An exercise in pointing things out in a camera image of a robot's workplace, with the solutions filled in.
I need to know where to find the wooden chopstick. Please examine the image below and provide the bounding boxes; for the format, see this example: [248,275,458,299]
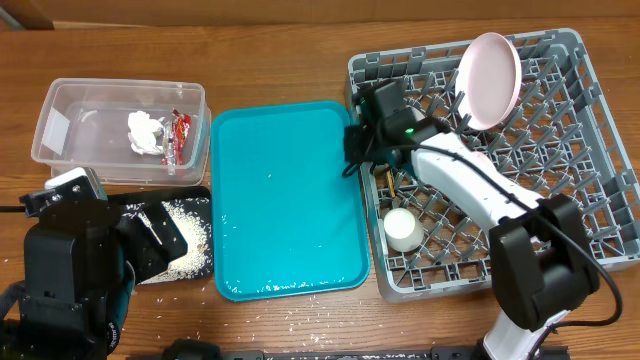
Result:
[386,168,396,199]

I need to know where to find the white cup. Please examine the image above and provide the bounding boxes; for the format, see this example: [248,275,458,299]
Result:
[383,208,424,252]

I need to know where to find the white napkin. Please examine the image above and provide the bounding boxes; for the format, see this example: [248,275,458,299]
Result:
[127,111,164,155]

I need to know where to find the red silver snack wrapper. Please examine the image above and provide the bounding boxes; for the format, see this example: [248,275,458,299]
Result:
[161,109,191,166]

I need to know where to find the small pink bowl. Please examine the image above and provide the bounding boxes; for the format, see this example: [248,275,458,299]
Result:
[471,151,494,167]

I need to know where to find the large white plate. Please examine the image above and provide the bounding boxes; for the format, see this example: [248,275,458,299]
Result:
[455,32,522,130]

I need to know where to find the grey dishwasher rack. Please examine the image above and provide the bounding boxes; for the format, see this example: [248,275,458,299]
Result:
[346,28,639,303]

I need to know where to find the grey bowl with rice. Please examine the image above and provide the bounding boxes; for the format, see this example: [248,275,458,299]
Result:
[410,106,426,121]

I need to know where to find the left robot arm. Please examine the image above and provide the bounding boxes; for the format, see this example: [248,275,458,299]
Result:
[1,200,188,360]

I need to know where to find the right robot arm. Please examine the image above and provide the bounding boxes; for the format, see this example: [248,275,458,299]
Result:
[343,108,623,359]

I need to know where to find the black tray bin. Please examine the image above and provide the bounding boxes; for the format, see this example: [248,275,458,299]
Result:
[107,186,215,287]

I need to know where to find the teal serving tray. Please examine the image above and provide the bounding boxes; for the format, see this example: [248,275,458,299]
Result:
[210,101,370,302]

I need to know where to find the clear plastic bin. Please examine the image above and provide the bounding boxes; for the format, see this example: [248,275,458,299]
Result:
[31,78,211,186]

